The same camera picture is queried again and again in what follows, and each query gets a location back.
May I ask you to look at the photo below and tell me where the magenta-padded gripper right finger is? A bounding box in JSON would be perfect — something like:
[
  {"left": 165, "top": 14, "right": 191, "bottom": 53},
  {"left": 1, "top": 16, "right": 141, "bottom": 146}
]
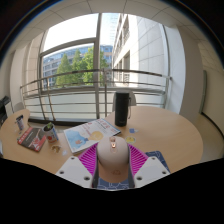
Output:
[{"left": 127, "top": 143, "right": 171, "bottom": 190}]

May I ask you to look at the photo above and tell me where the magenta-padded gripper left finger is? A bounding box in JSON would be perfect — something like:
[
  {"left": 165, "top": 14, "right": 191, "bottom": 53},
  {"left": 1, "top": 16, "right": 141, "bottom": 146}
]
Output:
[{"left": 54, "top": 143, "right": 100, "bottom": 190}]

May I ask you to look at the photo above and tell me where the beige pink computer mouse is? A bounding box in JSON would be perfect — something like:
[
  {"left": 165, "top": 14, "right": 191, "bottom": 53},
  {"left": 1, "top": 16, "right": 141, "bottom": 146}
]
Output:
[{"left": 96, "top": 135, "right": 131, "bottom": 184}]

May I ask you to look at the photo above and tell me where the small golden trinket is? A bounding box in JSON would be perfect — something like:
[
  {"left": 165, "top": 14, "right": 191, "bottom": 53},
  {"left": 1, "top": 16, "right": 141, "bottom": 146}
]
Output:
[{"left": 50, "top": 144, "right": 62, "bottom": 154}]

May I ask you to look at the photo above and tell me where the round yellow sticker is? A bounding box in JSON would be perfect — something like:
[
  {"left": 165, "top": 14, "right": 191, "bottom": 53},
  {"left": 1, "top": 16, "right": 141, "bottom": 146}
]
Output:
[{"left": 125, "top": 135, "right": 137, "bottom": 145}]

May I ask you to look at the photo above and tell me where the magazine with blue illustration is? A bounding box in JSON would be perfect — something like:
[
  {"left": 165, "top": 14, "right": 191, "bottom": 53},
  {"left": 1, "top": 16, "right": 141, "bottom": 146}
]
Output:
[{"left": 63, "top": 118, "right": 122, "bottom": 155}]

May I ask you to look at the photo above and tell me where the small cup with plant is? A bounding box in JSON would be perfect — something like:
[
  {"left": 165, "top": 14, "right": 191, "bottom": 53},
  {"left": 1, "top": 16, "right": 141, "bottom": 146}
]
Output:
[{"left": 42, "top": 121, "right": 60, "bottom": 144}]

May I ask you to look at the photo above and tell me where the red and black book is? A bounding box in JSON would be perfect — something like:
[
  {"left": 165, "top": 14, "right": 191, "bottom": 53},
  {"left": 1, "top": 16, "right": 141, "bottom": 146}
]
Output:
[{"left": 17, "top": 126, "right": 47, "bottom": 153}]

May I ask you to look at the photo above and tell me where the black insulated drink bottle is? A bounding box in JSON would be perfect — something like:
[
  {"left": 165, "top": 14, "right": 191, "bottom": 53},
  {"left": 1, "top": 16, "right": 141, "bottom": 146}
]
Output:
[{"left": 114, "top": 91, "right": 131, "bottom": 128}]

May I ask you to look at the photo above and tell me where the small dark printed can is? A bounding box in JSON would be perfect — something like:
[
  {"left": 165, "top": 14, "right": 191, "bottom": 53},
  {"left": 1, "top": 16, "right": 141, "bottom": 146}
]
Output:
[{"left": 15, "top": 114, "right": 26, "bottom": 132}]

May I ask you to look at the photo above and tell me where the white chair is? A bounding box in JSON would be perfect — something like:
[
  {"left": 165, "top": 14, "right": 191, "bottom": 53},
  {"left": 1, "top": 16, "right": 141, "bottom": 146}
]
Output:
[{"left": 111, "top": 91, "right": 138, "bottom": 113}]

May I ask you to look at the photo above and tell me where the metal balcony railing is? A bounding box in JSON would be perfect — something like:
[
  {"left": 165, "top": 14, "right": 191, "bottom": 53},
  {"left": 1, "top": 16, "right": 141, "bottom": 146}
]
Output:
[{"left": 19, "top": 68, "right": 173, "bottom": 122}]

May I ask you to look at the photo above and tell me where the black device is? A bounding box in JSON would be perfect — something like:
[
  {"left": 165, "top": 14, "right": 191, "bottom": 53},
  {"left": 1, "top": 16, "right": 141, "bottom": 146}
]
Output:
[{"left": 0, "top": 95, "right": 15, "bottom": 128}]

